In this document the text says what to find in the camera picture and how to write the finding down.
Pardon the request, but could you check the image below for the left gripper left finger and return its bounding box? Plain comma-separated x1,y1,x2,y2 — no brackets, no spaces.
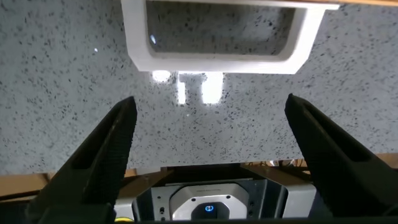
25,95,139,224

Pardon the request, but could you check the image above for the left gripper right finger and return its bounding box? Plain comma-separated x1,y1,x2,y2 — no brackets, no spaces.
284,93,398,219

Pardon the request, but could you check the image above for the silver robot chassis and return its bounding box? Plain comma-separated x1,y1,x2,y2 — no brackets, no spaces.
114,177,318,222

